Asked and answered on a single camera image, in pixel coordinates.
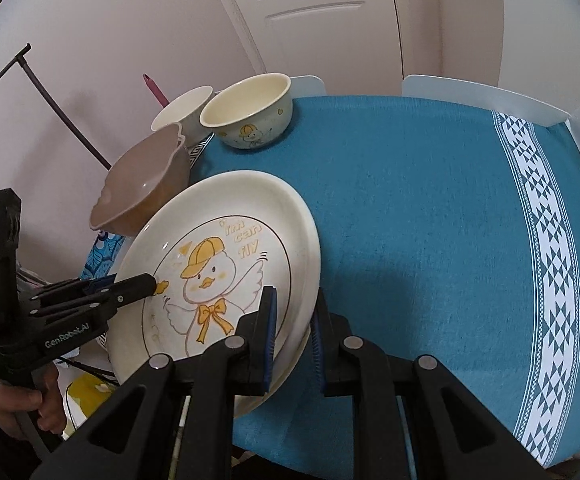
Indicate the pink handled mop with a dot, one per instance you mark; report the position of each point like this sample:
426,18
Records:
155,90

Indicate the white door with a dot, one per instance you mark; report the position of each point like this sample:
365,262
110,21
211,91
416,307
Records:
354,46

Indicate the pink square handled bowl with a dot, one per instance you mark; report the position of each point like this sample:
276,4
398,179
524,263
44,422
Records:
141,182

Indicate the white bowl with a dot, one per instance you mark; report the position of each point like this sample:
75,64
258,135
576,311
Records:
185,111

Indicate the teal patterned tablecloth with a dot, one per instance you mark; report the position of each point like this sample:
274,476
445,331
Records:
443,229

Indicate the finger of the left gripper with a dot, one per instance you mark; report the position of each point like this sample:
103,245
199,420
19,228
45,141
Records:
107,301
73,288

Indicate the person's left hand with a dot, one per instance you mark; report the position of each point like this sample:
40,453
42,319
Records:
47,402

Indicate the cream duck bowl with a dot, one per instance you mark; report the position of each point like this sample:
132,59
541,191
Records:
252,113

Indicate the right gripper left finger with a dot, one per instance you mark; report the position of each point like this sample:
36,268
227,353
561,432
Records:
174,418

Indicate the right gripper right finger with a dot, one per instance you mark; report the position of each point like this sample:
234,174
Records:
412,419

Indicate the cream duck plate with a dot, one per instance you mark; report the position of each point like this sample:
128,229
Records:
213,249

